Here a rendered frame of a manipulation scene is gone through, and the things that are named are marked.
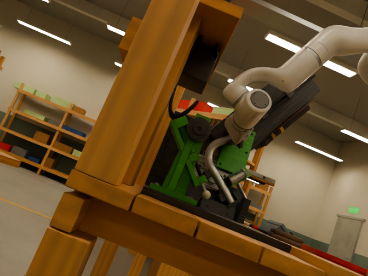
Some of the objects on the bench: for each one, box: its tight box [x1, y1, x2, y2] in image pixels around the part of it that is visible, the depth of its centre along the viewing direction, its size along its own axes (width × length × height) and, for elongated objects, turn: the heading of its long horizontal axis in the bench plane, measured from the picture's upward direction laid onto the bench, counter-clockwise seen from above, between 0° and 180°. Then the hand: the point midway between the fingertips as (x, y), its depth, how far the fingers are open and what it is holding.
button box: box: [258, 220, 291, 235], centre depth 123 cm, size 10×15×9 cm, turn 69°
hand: (229, 138), depth 131 cm, fingers closed on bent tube, 3 cm apart
